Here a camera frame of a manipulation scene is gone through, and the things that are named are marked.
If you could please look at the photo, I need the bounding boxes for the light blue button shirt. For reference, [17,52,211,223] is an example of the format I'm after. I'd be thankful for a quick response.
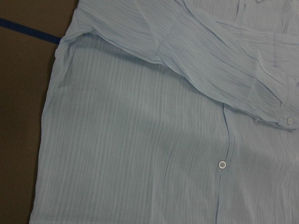
[29,0,299,224]

